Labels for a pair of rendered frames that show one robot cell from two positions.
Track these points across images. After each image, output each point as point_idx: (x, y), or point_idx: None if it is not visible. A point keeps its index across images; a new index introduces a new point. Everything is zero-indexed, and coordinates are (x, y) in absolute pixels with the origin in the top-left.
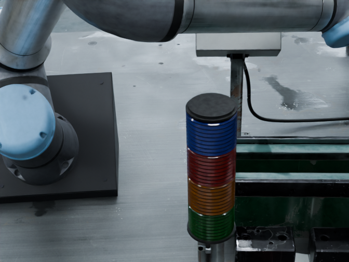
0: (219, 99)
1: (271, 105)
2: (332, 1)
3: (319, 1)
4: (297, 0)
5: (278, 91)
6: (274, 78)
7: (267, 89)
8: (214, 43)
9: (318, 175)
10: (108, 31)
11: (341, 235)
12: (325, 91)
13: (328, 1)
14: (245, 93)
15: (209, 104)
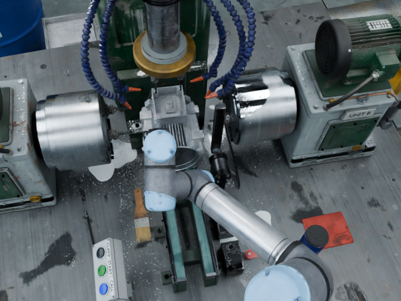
0: (311, 232)
1: (70, 272)
2: (215, 183)
3: (222, 189)
4: (234, 197)
5: (46, 269)
6: (25, 273)
7: (44, 277)
8: (123, 285)
9: (199, 226)
10: None
11: None
12: (46, 235)
13: (217, 185)
14: (51, 294)
15: (318, 236)
